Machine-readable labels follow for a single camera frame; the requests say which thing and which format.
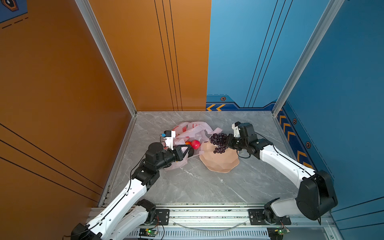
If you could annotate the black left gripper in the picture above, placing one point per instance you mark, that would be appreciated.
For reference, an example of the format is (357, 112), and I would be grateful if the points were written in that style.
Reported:
(180, 155)

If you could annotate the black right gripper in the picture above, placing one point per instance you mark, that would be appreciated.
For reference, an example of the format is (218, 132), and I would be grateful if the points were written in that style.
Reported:
(229, 138)

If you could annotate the red apple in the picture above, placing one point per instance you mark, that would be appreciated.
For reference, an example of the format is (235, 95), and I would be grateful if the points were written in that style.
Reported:
(195, 144)

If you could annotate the pink printed plastic bag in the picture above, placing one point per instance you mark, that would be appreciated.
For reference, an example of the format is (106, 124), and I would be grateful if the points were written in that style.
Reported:
(188, 132)

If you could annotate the dark purple grape bunch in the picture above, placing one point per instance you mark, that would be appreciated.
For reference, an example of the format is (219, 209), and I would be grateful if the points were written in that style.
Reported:
(219, 141)

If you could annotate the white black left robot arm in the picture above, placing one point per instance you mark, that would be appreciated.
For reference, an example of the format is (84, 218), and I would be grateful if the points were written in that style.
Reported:
(129, 210)

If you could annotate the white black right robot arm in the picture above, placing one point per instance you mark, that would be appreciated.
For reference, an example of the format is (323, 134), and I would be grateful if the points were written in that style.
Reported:
(316, 193)

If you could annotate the beige wavy fruit plate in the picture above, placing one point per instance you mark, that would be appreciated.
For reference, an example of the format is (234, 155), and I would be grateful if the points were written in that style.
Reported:
(220, 163)

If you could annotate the left green circuit board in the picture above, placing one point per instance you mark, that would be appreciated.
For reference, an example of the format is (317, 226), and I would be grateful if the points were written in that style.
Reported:
(148, 233)

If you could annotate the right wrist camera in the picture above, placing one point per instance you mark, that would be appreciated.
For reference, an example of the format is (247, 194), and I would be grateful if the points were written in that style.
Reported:
(235, 127)

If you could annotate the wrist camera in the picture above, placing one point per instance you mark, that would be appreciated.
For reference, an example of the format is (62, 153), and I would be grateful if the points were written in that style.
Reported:
(167, 138)
(235, 127)

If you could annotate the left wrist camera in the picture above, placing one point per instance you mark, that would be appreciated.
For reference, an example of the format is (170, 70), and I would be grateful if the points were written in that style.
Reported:
(167, 138)

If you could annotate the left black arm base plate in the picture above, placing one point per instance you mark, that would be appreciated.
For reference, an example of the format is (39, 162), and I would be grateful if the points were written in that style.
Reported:
(161, 215)

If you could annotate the aluminium front rail frame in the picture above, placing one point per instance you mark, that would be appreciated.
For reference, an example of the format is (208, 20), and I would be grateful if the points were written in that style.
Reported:
(210, 222)

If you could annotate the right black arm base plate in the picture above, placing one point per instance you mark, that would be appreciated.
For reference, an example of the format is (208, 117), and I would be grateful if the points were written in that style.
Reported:
(260, 217)

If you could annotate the right aluminium corner post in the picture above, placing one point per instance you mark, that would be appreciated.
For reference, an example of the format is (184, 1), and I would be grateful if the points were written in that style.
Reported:
(315, 39)

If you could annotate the aluminium corner post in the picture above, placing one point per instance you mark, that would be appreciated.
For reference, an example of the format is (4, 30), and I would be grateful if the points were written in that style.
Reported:
(101, 42)
(315, 39)

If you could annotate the left aluminium corner post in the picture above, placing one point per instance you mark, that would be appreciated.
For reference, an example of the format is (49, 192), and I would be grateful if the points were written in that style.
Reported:
(101, 42)

